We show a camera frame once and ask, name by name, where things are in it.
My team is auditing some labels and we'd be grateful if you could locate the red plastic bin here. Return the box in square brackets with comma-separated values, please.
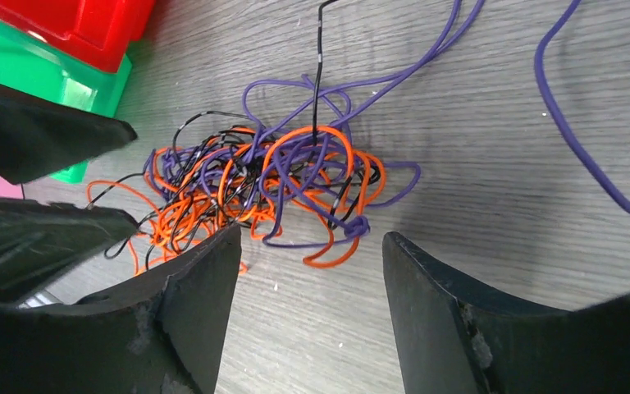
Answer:
[0, 0, 156, 73]

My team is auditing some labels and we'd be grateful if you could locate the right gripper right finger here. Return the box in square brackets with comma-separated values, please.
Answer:
[382, 232, 630, 393]

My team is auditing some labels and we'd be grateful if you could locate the black wire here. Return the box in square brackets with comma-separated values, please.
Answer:
[85, 0, 381, 260]

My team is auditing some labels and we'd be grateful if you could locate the orange wire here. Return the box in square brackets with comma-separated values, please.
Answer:
[86, 126, 388, 277]

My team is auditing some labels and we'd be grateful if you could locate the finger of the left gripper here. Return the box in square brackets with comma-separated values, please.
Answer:
[0, 198, 138, 304]
[0, 84, 138, 183]

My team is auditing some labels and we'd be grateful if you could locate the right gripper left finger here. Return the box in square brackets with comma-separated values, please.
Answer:
[0, 226, 241, 393]

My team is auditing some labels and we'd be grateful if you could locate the green plastic bin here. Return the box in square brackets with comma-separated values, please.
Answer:
[0, 21, 131, 183]

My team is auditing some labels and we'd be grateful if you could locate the purple wire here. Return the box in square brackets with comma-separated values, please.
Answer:
[144, 0, 630, 250]

